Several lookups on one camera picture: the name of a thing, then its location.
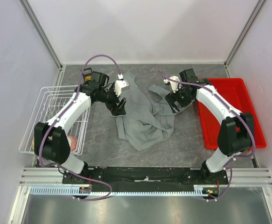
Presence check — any right aluminium frame post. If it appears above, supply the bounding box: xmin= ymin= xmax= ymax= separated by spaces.
xmin=224 ymin=0 xmax=266 ymax=69

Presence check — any white wire dish rack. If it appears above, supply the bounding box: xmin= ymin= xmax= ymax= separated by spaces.
xmin=19 ymin=85 xmax=91 ymax=155

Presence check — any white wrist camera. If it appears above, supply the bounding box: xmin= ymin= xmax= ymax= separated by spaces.
xmin=114 ymin=74 xmax=129 ymax=97
xmin=163 ymin=76 xmax=180 ymax=93

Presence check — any beige bowl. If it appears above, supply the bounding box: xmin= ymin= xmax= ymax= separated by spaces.
xmin=31 ymin=138 xmax=35 ymax=151

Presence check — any black box with brooch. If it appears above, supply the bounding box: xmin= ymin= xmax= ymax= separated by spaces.
xmin=82 ymin=67 xmax=93 ymax=83

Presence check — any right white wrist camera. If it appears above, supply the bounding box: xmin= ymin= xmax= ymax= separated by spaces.
xmin=163 ymin=76 xmax=180 ymax=93

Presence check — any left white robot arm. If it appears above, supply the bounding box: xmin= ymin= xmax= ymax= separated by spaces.
xmin=34 ymin=68 xmax=129 ymax=183

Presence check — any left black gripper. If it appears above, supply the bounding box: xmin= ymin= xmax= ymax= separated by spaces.
xmin=98 ymin=83 xmax=126 ymax=116

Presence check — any grey shirt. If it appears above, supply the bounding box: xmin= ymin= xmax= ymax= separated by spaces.
xmin=115 ymin=71 xmax=175 ymax=151

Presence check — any left aluminium frame post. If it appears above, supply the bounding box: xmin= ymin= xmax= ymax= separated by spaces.
xmin=19 ymin=0 xmax=64 ymax=70

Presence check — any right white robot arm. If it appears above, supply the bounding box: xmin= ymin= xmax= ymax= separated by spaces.
xmin=162 ymin=69 xmax=256 ymax=184

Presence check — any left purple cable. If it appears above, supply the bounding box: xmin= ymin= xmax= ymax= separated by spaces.
xmin=38 ymin=54 xmax=123 ymax=202

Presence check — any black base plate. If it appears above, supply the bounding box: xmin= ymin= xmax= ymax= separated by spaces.
xmin=62 ymin=165 xmax=229 ymax=190

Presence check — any pink patterned bowl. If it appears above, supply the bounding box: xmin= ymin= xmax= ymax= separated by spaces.
xmin=67 ymin=135 xmax=78 ymax=152

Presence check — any grey slotted cable duct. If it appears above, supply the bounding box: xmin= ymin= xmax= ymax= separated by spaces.
xmin=30 ymin=186 xmax=212 ymax=196

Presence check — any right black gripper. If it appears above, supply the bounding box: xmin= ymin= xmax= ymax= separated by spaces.
xmin=164 ymin=84 xmax=194 ymax=113

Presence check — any aluminium frame post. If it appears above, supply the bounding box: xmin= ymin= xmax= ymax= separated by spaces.
xmin=224 ymin=0 xmax=266 ymax=69
xmin=19 ymin=0 xmax=64 ymax=70

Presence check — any red plastic bin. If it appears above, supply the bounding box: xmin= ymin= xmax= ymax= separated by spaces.
xmin=196 ymin=78 xmax=267 ymax=150

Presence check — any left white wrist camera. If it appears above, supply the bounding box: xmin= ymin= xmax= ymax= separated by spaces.
xmin=114 ymin=74 xmax=129 ymax=97

